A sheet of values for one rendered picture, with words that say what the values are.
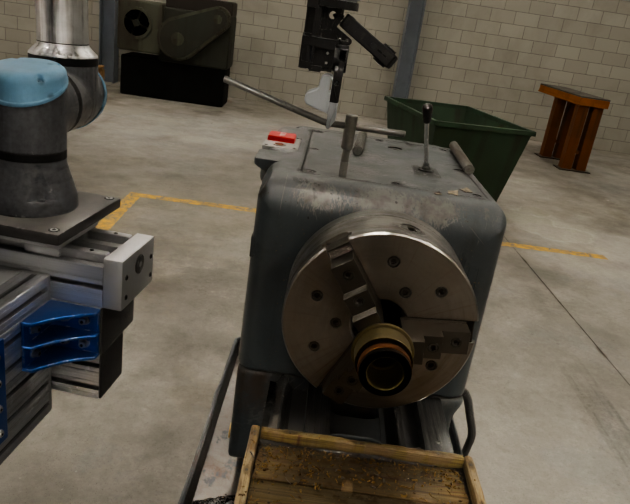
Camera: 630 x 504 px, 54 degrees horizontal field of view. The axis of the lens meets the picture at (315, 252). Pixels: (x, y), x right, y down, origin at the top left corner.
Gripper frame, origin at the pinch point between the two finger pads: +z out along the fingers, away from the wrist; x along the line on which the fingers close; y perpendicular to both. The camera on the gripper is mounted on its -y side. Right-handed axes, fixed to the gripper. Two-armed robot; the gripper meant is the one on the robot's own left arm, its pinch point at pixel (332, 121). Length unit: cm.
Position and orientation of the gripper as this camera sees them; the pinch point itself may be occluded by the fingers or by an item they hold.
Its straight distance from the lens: 114.6
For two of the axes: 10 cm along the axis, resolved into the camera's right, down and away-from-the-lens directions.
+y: -9.9, -1.5, -0.1
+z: -1.4, 9.2, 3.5
